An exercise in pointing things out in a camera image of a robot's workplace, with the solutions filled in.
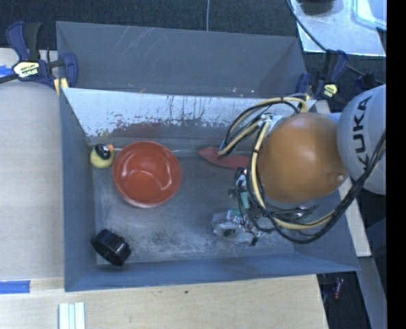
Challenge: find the orange-red bowl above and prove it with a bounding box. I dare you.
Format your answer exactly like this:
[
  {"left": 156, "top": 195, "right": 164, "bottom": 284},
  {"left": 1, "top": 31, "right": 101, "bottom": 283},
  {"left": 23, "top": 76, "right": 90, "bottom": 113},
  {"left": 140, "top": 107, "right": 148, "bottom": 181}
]
[{"left": 112, "top": 140, "right": 183, "bottom": 209}]

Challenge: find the yellow toy duck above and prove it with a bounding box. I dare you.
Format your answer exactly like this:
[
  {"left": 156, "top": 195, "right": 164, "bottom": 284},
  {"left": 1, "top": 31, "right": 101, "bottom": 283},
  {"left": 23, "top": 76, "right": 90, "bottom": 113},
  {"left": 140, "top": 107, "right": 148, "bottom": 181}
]
[{"left": 89, "top": 143, "right": 116, "bottom": 169}]

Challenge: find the red-brown flat block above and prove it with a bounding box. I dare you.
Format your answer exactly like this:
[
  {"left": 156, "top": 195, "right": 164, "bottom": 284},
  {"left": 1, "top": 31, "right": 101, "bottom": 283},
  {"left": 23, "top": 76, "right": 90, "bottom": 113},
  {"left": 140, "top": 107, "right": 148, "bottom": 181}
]
[{"left": 197, "top": 145, "right": 255, "bottom": 171}]

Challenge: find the grey metal bin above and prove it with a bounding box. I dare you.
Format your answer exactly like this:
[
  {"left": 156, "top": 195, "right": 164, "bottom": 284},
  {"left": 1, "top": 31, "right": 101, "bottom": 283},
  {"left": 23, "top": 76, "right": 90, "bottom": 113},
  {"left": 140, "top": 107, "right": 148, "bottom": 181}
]
[{"left": 55, "top": 21, "right": 361, "bottom": 293}]

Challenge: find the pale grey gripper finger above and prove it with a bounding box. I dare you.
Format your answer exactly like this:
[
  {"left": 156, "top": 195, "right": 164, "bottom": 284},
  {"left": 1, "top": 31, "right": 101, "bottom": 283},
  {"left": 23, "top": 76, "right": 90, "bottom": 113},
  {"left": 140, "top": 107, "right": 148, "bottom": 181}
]
[
  {"left": 212, "top": 210, "right": 242, "bottom": 226},
  {"left": 212, "top": 225, "right": 255, "bottom": 246}
]

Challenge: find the black round cap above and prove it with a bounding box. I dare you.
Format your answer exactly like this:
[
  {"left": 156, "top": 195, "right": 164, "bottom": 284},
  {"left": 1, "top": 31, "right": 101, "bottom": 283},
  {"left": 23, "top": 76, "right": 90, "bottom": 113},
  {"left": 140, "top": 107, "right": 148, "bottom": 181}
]
[{"left": 90, "top": 228, "right": 132, "bottom": 267}]

